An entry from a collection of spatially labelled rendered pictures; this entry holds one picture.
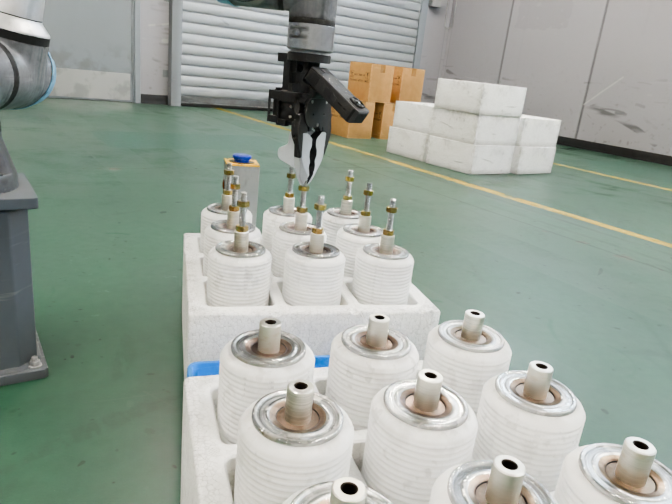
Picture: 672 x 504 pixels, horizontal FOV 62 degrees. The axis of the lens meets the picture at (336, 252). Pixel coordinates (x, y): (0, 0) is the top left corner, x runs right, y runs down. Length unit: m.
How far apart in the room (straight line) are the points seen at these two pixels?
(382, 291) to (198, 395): 0.38
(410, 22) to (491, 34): 1.00
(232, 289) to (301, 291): 0.11
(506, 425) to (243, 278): 0.44
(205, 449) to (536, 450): 0.30
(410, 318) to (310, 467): 0.48
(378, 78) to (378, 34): 2.50
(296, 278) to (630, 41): 5.83
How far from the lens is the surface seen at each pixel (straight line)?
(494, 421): 0.57
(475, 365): 0.63
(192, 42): 6.14
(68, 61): 5.92
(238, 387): 0.56
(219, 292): 0.85
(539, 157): 4.04
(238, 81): 6.34
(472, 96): 3.57
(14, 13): 1.06
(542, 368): 0.58
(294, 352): 0.57
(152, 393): 0.98
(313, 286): 0.86
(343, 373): 0.59
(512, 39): 7.33
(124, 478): 0.82
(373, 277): 0.89
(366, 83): 4.78
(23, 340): 1.03
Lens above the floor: 0.53
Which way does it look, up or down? 18 degrees down
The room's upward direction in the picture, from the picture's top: 6 degrees clockwise
